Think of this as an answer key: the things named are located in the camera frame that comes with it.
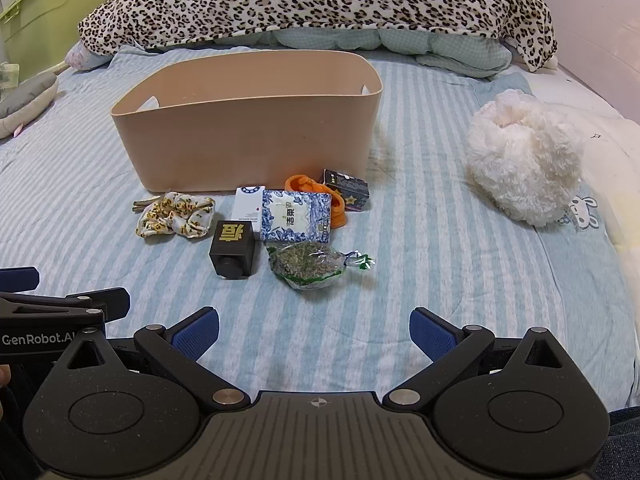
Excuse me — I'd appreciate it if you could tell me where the black cube box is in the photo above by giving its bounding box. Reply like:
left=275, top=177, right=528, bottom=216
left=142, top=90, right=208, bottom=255
left=209, top=220, right=257, bottom=278

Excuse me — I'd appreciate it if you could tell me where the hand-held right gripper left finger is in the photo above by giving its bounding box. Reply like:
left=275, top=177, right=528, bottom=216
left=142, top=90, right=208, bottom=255
left=52, top=307, right=251, bottom=413

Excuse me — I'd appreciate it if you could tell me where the beige hair clip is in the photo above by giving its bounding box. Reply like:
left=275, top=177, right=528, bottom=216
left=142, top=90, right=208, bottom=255
left=131, top=194, right=166, bottom=212

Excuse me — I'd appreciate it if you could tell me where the teal checked quilt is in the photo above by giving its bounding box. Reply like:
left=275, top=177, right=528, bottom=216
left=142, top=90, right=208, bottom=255
left=215, top=25, right=513, bottom=78

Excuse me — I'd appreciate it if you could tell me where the person's leg in jeans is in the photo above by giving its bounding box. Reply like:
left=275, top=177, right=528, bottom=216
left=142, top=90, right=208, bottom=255
left=607, top=406, right=640, bottom=480

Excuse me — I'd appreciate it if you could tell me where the dark star-print box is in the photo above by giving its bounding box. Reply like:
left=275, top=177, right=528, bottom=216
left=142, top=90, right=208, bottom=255
left=320, top=168, right=371, bottom=212

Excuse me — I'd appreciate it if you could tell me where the light teal cloth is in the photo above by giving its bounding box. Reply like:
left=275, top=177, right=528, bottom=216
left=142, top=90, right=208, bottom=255
left=465, top=71, right=536, bottom=111

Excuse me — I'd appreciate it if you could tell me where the grey cushion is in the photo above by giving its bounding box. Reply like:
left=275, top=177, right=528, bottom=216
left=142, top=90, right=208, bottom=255
left=0, top=71, right=60, bottom=138

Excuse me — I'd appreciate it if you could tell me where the beige plastic storage bin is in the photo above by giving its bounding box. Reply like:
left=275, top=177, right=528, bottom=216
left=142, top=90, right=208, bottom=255
left=111, top=50, right=385, bottom=193

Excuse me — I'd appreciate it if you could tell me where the white fluffy plush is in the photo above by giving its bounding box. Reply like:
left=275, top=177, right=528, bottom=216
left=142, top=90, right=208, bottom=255
left=466, top=89, right=585, bottom=227

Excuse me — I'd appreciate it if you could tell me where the blue striped bed sheet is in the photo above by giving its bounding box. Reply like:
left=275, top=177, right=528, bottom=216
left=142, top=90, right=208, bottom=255
left=0, top=45, right=631, bottom=411

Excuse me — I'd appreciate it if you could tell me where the green plastic cabinet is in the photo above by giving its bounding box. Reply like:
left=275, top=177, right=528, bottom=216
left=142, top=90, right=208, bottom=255
left=0, top=0, right=132, bottom=83

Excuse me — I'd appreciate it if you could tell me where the small white box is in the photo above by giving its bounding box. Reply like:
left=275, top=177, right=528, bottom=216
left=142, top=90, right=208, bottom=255
left=234, top=186, right=266, bottom=233

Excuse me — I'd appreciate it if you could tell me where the blue-white patterned packet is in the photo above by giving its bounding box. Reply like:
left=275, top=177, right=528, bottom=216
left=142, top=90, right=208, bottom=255
left=260, top=189, right=333, bottom=244

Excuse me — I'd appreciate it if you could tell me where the orange cloth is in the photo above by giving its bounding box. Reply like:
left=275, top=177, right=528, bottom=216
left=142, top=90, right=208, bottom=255
left=285, top=174, right=347, bottom=229

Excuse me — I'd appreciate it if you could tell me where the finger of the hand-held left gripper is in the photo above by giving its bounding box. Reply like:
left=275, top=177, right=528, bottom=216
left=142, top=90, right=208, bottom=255
left=0, top=287, right=132, bottom=325
left=0, top=266, right=41, bottom=292

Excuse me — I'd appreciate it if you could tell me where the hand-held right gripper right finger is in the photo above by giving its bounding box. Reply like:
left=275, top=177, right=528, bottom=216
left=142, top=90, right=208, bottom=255
left=381, top=307, right=583, bottom=410

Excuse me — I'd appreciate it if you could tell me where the white board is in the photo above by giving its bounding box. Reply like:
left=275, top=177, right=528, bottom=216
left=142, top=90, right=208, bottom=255
left=542, top=0, right=640, bottom=126

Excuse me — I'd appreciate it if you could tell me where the clear bag of dried herbs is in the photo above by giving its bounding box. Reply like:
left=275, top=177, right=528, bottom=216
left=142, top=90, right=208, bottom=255
left=266, top=242, right=377, bottom=291

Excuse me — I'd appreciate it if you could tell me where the pink floral pillow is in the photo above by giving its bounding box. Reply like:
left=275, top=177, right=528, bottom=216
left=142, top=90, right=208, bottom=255
left=64, top=40, right=113, bottom=71

